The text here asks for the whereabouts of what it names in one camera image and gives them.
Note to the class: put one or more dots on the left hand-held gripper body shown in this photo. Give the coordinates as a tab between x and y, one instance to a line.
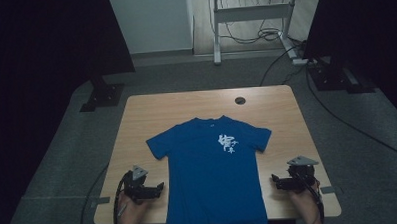
138	189

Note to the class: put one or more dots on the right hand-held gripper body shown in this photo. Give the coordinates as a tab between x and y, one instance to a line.
302	176

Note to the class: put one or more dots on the blue t-shirt with white print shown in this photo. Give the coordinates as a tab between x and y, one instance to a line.
209	178

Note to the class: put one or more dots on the person's left hand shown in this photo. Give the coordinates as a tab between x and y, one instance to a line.
131	212

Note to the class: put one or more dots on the person's right hand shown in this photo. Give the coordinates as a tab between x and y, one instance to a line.
308	203

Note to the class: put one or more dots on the grey tape strip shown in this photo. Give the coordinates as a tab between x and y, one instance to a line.
101	201
327	190

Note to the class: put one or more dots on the black stand base with rails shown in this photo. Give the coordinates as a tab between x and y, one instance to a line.
338	77

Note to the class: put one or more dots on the white power strip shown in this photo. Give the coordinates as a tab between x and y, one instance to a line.
300	61

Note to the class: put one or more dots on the dark curtain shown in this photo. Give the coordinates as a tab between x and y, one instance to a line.
367	36
34	64

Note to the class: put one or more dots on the black stand base plate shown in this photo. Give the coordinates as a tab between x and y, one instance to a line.
102	95

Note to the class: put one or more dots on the white metal desk frame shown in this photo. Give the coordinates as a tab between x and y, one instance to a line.
249	12

